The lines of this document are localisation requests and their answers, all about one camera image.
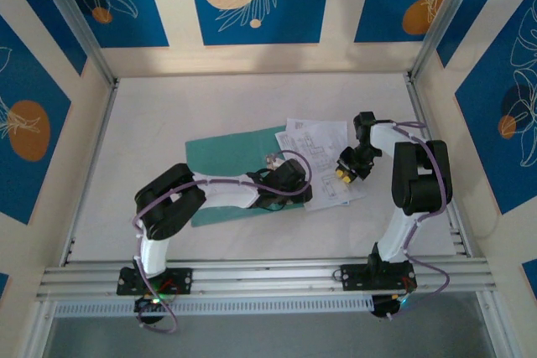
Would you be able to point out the blue-edged printed booklet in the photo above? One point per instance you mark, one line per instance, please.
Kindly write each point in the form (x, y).
(327, 196)

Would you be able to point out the aluminium mounting rail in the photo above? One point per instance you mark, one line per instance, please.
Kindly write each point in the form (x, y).
(268, 278)

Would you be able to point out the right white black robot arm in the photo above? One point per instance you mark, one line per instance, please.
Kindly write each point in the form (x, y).
(394, 236)

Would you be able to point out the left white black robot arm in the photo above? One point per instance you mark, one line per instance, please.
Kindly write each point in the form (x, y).
(226, 194)

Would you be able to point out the aluminium table side rail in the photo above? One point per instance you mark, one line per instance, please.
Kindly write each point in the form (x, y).
(417, 102)
(104, 123)

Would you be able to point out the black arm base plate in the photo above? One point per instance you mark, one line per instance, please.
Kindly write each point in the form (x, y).
(184, 280)
(352, 278)

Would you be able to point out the aluminium frame post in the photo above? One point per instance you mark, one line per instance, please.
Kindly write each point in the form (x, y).
(71, 10)
(444, 10)

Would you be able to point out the white printed paper sheet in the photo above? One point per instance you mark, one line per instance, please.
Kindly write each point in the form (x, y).
(323, 131)

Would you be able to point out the green paper folder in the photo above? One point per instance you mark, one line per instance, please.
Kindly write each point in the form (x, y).
(226, 150)

